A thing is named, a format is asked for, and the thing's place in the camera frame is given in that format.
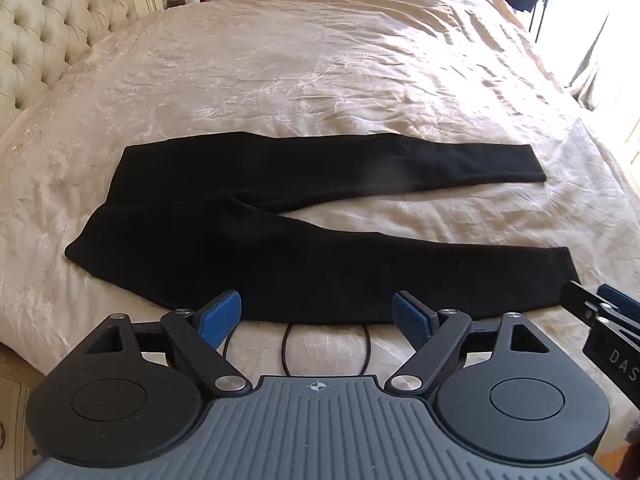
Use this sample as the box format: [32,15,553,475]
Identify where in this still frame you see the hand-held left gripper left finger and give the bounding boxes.
[82,289,253,395]

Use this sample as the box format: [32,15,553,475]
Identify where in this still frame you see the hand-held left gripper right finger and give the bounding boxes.
[384,290,553,395]

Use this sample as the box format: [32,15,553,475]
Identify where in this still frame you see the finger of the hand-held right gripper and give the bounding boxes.
[597,284,640,317]
[559,280,640,348]

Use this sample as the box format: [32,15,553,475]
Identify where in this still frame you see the black pants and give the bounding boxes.
[65,131,582,325]

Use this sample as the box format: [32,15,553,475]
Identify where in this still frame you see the pale sheer curtain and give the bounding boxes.
[565,0,640,111]

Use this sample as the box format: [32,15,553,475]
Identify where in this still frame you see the beige embroidered bedspread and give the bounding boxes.
[0,0,640,480]

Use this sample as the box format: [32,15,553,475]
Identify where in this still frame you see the black stand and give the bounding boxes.
[529,0,560,43]

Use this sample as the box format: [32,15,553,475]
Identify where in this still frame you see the cream tufted headboard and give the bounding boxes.
[0,0,166,131]

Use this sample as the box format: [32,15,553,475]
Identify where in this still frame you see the black cable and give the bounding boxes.
[221,321,372,377]

